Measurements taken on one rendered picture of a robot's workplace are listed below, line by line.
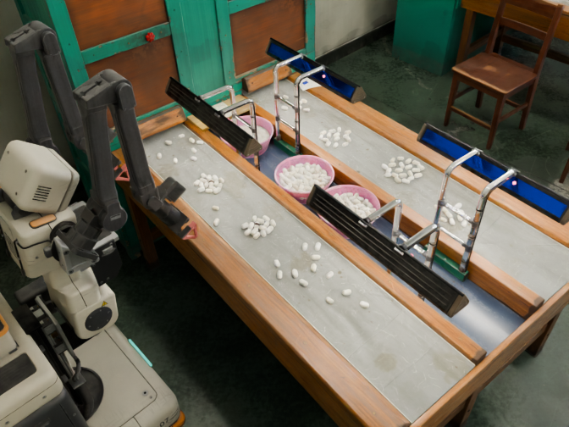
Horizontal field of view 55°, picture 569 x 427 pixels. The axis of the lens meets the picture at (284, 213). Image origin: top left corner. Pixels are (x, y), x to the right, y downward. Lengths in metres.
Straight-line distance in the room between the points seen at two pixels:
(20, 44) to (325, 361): 1.32
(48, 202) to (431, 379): 1.27
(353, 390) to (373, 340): 0.21
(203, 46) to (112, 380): 1.58
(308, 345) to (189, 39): 1.57
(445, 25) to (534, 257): 2.73
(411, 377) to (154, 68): 1.76
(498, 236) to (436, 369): 0.68
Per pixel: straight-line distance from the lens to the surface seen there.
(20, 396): 1.91
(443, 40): 4.69
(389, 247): 1.66
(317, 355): 1.81
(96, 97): 1.44
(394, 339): 1.90
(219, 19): 2.78
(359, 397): 1.75
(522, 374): 2.84
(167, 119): 2.75
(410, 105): 4.38
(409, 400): 1.79
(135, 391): 2.40
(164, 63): 2.70
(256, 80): 2.98
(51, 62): 1.88
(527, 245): 2.30
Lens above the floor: 2.30
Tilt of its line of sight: 43 degrees down
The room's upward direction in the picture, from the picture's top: 3 degrees counter-clockwise
